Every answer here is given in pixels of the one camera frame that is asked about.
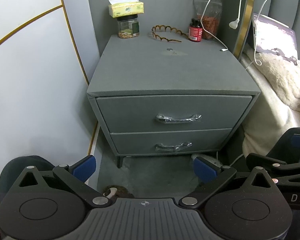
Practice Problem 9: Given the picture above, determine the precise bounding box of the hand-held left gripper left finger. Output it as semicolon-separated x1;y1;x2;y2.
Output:
15;155;109;208

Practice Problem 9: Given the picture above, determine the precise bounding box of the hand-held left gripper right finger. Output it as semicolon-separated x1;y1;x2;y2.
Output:
179;157;282;208

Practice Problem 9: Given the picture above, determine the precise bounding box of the grey drawer with handle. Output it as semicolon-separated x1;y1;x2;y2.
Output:
110;128;233;156
96;95;253;133

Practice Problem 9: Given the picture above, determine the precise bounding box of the person's right leg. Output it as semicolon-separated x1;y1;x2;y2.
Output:
266;127;300;166

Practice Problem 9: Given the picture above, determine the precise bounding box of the person's leg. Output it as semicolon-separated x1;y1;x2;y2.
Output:
266;127;300;166
0;155;56;205

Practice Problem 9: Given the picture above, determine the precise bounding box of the brown plush slipper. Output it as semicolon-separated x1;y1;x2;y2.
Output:
102;185;135;200

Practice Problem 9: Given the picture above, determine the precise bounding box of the person's left leg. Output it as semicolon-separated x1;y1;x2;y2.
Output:
0;155;56;205

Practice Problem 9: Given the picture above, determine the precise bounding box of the grey upholstered nightstand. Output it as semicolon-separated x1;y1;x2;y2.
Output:
87;34;261;168

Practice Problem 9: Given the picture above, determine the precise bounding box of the brown wavy hairband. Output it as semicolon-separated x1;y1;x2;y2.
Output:
148;25;189;43

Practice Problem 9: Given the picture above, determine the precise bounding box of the red supplement bottle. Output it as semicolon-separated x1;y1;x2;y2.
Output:
189;18;203;42

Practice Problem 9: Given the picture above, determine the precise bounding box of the grey padded headboard gold trim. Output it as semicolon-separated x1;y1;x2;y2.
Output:
233;0;300;63

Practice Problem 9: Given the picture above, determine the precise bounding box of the clear bag of red berries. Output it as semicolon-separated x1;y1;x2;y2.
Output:
193;0;223;40

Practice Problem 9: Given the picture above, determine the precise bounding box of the clear jar with black lid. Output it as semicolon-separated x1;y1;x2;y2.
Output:
116;14;140;39

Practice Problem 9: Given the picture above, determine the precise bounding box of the yellow tissue pack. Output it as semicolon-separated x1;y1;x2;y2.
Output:
108;0;144;18

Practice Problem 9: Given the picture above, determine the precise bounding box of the white cable with round plug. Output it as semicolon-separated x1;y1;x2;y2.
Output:
229;0;269;68

